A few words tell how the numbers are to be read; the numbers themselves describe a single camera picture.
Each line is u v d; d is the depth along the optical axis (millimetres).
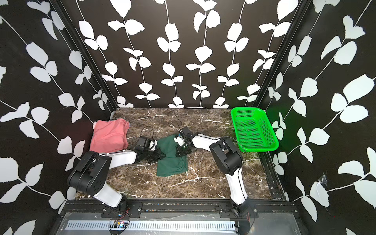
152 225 701
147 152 799
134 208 747
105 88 1072
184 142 900
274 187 854
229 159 542
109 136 977
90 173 464
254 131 1074
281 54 871
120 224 704
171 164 867
